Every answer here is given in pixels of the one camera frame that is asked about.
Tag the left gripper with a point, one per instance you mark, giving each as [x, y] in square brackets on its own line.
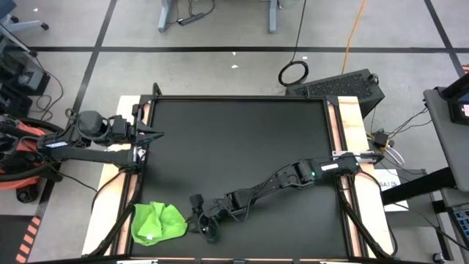
[131, 128]

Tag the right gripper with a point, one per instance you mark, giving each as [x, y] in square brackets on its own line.
[210, 221]

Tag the green microfibre towel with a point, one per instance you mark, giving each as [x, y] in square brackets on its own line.
[157, 223]

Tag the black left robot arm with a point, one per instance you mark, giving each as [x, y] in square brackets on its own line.
[91, 155]

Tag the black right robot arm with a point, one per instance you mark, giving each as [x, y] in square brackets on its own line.
[329, 166]

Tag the wooden table board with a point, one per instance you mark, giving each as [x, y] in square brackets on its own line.
[351, 117]
[110, 205]

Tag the grey desk leg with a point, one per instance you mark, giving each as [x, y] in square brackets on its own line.
[165, 18]
[272, 18]

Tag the black power strip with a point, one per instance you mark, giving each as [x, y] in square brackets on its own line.
[191, 19]

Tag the orange vacuum cleaner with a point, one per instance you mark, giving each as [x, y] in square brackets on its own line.
[18, 183]

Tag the black equipment rack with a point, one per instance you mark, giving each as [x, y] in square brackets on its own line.
[22, 73]

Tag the office chair base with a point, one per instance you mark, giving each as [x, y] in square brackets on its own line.
[22, 25]

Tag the black perforated computer tower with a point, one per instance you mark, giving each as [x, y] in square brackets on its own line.
[340, 86]

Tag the white paper sheet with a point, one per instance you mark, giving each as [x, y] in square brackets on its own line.
[395, 194]

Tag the black power adapter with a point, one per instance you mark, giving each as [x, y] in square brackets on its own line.
[381, 139]

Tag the black side table beam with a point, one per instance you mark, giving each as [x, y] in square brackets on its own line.
[417, 187]

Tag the black caster wheel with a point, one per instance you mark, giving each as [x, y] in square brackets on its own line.
[438, 257]

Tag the black keypad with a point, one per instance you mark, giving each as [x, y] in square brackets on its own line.
[462, 223]

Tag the grey side table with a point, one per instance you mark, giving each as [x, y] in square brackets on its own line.
[448, 139]

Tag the black device with screen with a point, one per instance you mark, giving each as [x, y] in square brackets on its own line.
[459, 110]

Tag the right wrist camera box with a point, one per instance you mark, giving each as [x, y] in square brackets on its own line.
[196, 201]

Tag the black table frame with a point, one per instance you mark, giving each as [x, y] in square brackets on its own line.
[238, 98]

